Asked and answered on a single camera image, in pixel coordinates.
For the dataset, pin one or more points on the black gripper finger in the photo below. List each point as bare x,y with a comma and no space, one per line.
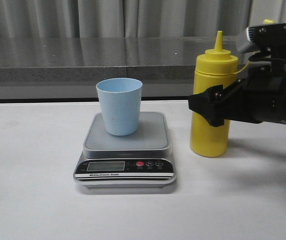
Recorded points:
204,105

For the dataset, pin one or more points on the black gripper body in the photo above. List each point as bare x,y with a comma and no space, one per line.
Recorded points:
258,98

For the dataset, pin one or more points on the yellow squeeze bottle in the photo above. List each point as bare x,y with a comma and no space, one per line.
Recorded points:
217,66

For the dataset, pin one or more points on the light blue plastic cup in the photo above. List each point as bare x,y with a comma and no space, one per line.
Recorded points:
120,100

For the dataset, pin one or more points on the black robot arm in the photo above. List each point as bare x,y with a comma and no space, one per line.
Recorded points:
261,97

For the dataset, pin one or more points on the silver digital kitchen scale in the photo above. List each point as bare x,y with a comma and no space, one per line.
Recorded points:
141,162

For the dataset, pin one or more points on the grey stone counter ledge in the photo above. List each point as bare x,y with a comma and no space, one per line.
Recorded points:
68,69

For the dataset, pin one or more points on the grey pleated curtain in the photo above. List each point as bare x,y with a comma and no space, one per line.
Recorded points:
133,18

